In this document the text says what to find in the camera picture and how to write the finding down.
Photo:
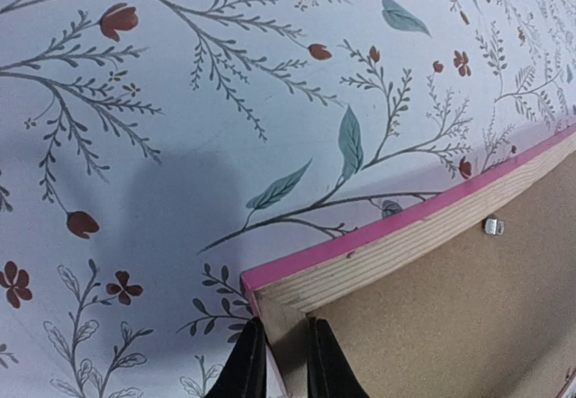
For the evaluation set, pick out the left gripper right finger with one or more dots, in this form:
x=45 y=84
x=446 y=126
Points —
x=328 y=373

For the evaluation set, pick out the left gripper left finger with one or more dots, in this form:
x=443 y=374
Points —
x=244 y=373

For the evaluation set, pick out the pink picture frame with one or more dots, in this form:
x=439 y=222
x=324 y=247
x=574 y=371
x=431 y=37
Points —
x=470 y=294

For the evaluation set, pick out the floral patterned table mat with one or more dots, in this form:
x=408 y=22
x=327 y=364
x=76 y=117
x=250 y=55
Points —
x=162 y=159

